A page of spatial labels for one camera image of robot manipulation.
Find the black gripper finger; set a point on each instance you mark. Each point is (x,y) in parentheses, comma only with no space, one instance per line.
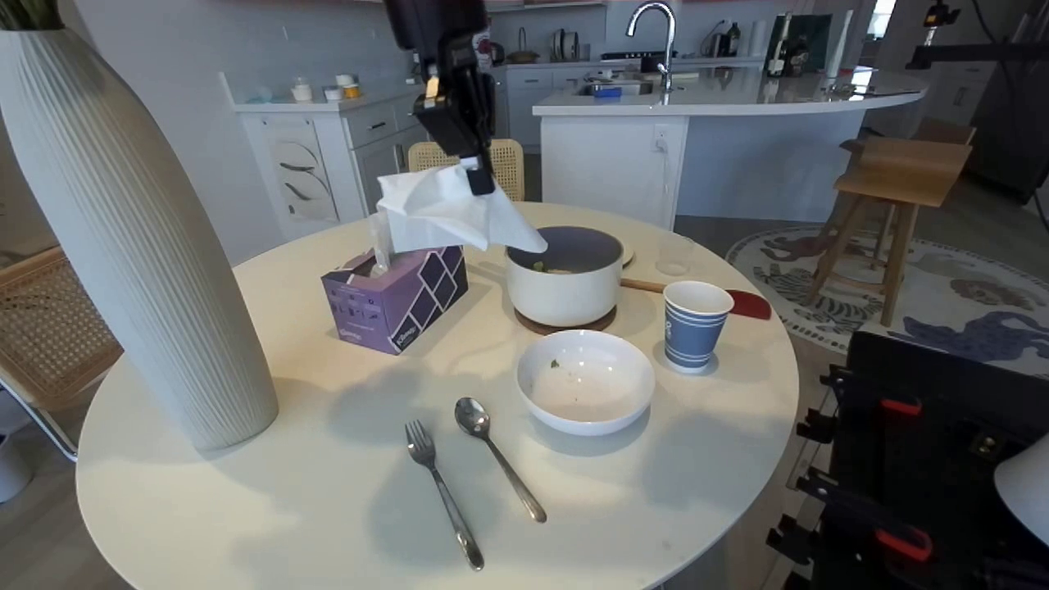
(482,159)
(455,135)

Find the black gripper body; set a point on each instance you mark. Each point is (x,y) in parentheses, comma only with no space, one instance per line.
(447,65)

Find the tissue sheet protruding from box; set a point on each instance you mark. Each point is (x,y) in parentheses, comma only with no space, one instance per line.
(381,246)

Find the purple patterned tissue box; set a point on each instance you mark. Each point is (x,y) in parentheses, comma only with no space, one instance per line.
(405,298)

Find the beige upholstered chair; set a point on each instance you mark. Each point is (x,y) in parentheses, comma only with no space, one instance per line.
(510,166)

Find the white drawer cabinet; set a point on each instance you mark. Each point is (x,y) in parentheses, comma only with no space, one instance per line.
(317,166)

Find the dark round trivet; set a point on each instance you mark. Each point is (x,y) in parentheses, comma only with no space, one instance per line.
(570,325)

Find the chrome curved faucet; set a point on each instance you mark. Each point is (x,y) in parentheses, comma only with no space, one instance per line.
(664,35)

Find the white ceramic bowl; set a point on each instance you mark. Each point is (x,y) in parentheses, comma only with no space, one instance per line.
(586,380)

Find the blue striped paper cup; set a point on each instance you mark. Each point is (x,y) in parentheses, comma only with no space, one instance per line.
(697,328)

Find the silver metal spoon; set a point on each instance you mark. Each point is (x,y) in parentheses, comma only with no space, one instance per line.
(492,448)

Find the silver metal fork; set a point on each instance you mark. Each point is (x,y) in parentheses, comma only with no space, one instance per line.
(438,480)

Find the tall ribbed grey vase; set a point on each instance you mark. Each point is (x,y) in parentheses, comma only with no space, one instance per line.
(118,239)

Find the wooden bar stool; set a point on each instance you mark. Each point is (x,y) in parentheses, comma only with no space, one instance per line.
(903,174)

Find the wicker back chair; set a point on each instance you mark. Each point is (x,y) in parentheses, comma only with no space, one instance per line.
(51,328)

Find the patterned round rug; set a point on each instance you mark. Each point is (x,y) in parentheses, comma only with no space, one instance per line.
(962,305)

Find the black perforated workbench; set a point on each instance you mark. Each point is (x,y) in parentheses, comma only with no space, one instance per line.
(940,468)

